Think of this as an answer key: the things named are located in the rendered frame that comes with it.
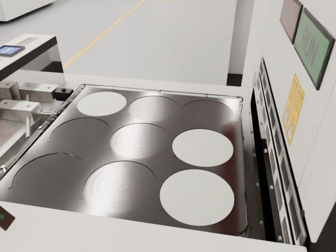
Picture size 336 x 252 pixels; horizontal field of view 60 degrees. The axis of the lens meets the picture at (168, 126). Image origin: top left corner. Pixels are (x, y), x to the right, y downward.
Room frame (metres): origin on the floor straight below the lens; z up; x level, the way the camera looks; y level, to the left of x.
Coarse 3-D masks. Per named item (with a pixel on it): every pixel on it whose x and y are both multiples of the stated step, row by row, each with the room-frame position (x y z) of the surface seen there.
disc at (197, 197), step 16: (176, 176) 0.31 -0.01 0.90; (192, 176) 0.31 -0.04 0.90; (208, 176) 0.31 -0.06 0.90; (160, 192) 0.28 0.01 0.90; (176, 192) 0.28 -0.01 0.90; (192, 192) 0.28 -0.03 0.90; (208, 192) 0.28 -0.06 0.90; (224, 192) 0.28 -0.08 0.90; (176, 208) 0.25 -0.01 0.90; (192, 208) 0.25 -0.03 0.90; (208, 208) 0.25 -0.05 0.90; (224, 208) 0.25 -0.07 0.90; (192, 224) 0.23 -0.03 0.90; (208, 224) 0.23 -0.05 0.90
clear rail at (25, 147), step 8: (80, 88) 0.59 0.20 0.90; (72, 96) 0.55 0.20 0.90; (64, 104) 0.51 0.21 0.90; (56, 112) 0.48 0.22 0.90; (48, 120) 0.45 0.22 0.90; (32, 136) 0.40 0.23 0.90; (24, 144) 0.38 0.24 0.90; (32, 144) 0.39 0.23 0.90; (16, 152) 0.36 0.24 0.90; (24, 152) 0.37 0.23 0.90; (8, 160) 0.34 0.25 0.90; (16, 160) 0.35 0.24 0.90; (0, 168) 0.32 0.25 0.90; (8, 168) 0.33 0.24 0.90; (0, 176) 0.31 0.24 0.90
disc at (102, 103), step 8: (88, 96) 0.55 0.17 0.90; (96, 96) 0.55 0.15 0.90; (104, 96) 0.55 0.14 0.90; (112, 96) 0.55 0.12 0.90; (120, 96) 0.55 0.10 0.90; (80, 104) 0.52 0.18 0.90; (88, 104) 0.52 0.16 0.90; (96, 104) 0.52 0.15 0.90; (104, 104) 0.52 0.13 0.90; (112, 104) 0.52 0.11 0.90; (120, 104) 0.52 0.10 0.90; (88, 112) 0.49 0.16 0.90; (96, 112) 0.49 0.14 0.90; (104, 112) 0.49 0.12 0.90; (112, 112) 0.49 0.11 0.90
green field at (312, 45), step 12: (300, 24) 0.35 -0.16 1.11; (312, 24) 0.30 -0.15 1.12; (300, 36) 0.34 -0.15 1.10; (312, 36) 0.29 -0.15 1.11; (324, 36) 0.26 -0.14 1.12; (300, 48) 0.32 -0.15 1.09; (312, 48) 0.28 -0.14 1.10; (324, 48) 0.25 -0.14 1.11; (312, 60) 0.27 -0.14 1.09; (312, 72) 0.26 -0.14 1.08
